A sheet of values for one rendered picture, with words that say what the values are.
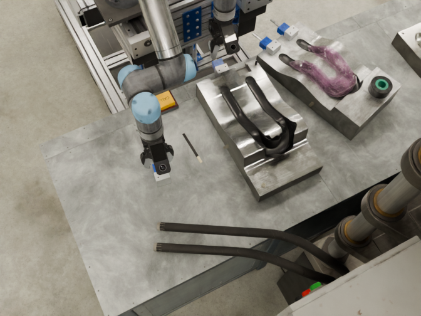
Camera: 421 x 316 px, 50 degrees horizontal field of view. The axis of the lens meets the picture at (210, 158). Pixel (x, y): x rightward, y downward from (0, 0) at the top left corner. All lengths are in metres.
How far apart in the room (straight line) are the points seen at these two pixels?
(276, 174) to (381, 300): 0.80
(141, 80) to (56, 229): 1.40
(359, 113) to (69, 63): 1.91
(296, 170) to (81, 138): 0.81
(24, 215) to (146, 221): 1.14
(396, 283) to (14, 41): 2.79
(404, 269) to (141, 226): 0.94
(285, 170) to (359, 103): 0.38
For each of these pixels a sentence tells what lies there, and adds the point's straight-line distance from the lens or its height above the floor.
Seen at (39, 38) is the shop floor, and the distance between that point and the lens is 3.20.
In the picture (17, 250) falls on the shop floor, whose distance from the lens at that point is 2.56.
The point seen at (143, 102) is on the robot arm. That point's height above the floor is 1.28.
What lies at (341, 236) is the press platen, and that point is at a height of 1.04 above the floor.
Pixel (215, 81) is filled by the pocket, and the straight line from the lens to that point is 1.76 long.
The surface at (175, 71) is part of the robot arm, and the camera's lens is 1.31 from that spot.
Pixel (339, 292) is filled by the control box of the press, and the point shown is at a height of 1.47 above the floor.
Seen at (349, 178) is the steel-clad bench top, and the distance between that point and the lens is 1.72.
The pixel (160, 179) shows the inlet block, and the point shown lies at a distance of 1.58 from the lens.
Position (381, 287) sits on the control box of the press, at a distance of 0.91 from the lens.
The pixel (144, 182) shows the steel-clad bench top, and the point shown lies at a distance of 1.64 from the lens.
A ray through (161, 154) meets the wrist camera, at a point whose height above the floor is 1.08.
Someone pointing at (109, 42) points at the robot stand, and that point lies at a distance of 2.78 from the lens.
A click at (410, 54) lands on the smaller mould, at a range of 2.05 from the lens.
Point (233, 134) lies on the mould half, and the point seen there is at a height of 0.91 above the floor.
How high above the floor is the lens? 2.31
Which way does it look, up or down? 65 degrees down
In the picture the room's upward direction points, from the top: 2 degrees clockwise
